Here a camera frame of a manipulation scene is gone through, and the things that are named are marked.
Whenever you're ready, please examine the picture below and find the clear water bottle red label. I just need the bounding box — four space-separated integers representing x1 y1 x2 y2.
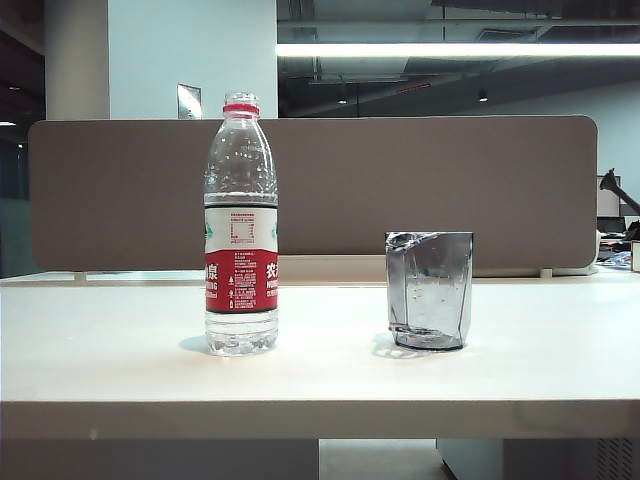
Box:
203 91 280 357

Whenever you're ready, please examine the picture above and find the transparent grey faceted mug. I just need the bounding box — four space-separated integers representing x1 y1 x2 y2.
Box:
384 230 475 351

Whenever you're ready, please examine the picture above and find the long white ceiling light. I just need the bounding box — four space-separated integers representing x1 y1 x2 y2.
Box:
276 42 640 58

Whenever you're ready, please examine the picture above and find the white computer monitor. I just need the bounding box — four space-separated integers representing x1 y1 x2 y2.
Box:
597 174 622 219

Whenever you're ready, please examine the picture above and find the grey under-desk cabinet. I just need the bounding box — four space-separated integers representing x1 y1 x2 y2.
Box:
435 438 640 480

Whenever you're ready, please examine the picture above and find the beige cable outlet lid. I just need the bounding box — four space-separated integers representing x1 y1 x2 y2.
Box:
277 254 388 282

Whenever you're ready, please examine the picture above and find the silver wall sign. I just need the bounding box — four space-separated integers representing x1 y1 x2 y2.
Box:
176 83 203 121

